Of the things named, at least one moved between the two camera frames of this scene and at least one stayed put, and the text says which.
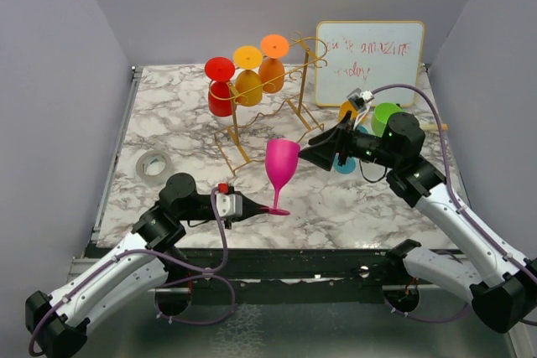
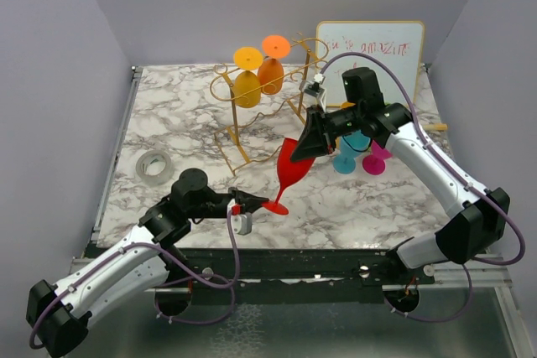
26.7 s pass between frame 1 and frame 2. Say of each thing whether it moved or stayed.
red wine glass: moved
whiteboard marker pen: stayed
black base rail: stayed
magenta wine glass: moved
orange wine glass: stayed
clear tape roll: stayed
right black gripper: moved
